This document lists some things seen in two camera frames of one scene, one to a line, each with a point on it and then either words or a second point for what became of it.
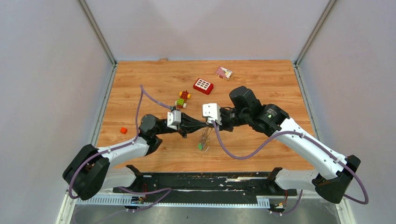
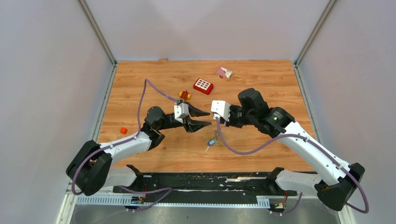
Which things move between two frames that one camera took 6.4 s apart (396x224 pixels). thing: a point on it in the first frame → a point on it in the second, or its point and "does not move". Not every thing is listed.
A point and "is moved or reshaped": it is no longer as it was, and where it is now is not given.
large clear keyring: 206,131 is moved or reshaped
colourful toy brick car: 180,102 does not move
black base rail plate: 205,184 does not move
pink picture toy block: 223,73 does not move
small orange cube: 123,130 does not move
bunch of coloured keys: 203,144 → 213,141
